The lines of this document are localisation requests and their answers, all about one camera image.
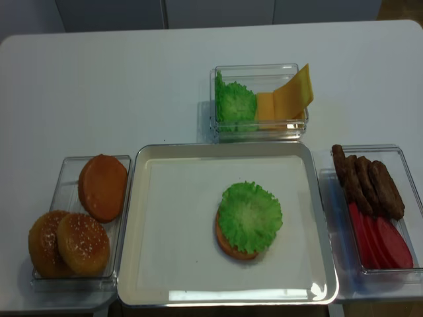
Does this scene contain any green lettuce leaf in container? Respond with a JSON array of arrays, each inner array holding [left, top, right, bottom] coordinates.
[[215, 71, 258, 132]]

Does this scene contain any green lettuce leaf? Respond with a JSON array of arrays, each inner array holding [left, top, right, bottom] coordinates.
[[215, 71, 258, 132], [217, 182, 283, 256]]

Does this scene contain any silver metal tray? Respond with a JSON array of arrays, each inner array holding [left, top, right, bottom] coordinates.
[[118, 142, 339, 306]]

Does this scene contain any white paper tray liner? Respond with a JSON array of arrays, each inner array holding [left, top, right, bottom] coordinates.
[[137, 156, 326, 291]]

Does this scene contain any sesame bun top front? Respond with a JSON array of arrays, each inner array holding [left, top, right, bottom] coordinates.
[[57, 213, 110, 276]]

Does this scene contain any brown meat patty leftmost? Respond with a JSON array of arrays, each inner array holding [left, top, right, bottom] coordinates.
[[332, 145, 373, 215]]

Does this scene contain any tall yellow cheese slice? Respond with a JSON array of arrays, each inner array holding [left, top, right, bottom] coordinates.
[[273, 64, 314, 121]]

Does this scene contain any clear bun container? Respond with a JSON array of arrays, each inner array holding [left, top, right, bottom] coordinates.
[[31, 155, 133, 292]]

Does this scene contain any red tomato slice middle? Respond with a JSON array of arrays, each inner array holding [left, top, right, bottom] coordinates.
[[360, 214, 393, 269]]

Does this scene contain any flat yellow cheese slice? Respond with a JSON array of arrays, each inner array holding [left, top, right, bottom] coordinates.
[[255, 92, 275, 122]]

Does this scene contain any sesame bun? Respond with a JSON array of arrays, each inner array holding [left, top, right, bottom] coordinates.
[[28, 210, 73, 279], [57, 213, 110, 276]]

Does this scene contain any plain orange bun half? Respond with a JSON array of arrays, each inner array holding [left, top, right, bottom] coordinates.
[[78, 154, 128, 223]]

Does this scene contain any clear meat tomato container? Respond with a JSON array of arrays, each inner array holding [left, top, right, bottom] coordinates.
[[330, 145, 422, 283]]

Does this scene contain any red tomato slice right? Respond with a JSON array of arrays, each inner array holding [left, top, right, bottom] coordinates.
[[375, 217, 414, 269]]

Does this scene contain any bottom bun half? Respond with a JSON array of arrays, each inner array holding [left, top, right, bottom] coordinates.
[[215, 211, 258, 261]]

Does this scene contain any brown meat patty rightmost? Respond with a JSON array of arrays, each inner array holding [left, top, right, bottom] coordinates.
[[368, 160, 405, 221]]

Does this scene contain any sesame bun top rear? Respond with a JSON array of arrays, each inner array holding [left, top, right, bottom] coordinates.
[[28, 210, 73, 279]]

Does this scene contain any clear lettuce cheese container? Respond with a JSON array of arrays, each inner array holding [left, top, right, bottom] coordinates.
[[210, 63, 309, 143]]

